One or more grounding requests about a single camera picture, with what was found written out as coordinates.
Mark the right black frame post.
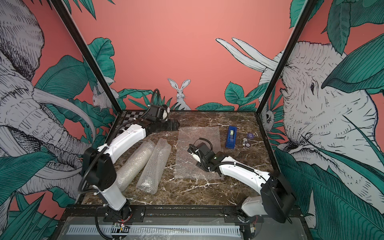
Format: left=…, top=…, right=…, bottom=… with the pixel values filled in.
left=256, top=0, right=318, bottom=117

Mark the left black frame post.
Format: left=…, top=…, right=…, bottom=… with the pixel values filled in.
left=51, top=0, right=122, bottom=114

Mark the black frame post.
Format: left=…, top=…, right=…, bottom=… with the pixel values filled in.
left=51, top=0, right=122, bottom=114
left=256, top=0, right=318, bottom=117

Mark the blue tape dispenser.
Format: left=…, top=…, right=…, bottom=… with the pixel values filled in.
left=225, top=126, right=237, bottom=149

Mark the black front mounting rail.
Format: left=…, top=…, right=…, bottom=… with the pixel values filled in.
left=62, top=204, right=304, bottom=224

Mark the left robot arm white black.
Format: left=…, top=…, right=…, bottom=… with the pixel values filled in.
left=78, top=89, right=180, bottom=211

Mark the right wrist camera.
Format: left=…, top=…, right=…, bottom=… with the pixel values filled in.
left=188, top=149, right=201, bottom=163

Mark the white slotted cable duct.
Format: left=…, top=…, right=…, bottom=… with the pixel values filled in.
left=65, top=224, right=242, bottom=237

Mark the black white chessboard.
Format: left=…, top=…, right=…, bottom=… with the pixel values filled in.
left=122, top=111, right=144, bottom=129

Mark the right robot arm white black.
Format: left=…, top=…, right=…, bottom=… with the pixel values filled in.
left=188, top=138, right=297, bottom=223

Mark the bubble wrap pile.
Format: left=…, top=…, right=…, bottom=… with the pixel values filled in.
left=173, top=125, right=224, bottom=181

